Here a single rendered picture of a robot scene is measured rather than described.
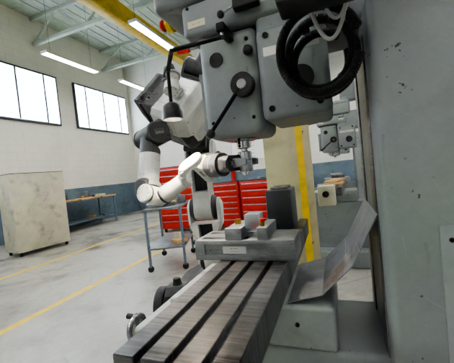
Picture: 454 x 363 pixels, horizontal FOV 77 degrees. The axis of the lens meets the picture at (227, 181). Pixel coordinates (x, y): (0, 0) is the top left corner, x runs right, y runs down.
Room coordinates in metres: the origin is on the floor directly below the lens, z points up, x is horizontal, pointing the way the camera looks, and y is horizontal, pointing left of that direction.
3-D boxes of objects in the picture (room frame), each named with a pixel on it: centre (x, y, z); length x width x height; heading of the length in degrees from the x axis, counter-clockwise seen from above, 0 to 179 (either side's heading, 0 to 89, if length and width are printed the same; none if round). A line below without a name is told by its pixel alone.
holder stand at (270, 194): (1.47, -0.27, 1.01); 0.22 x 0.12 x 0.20; 161
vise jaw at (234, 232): (1.02, -0.03, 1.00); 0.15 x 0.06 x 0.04; 159
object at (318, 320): (0.97, -0.07, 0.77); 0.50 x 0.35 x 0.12; 69
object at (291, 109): (0.90, -0.25, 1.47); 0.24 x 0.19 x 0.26; 159
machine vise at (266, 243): (1.01, -0.05, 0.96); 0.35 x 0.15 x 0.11; 69
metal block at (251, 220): (1.00, -0.08, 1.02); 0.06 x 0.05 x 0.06; 159
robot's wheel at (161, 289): (1.60, 0.43, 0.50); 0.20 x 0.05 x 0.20; 170
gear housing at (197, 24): (0.96, -0.11, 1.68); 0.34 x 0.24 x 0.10; 69
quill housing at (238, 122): (0.97, -0.07, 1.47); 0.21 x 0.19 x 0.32; 159
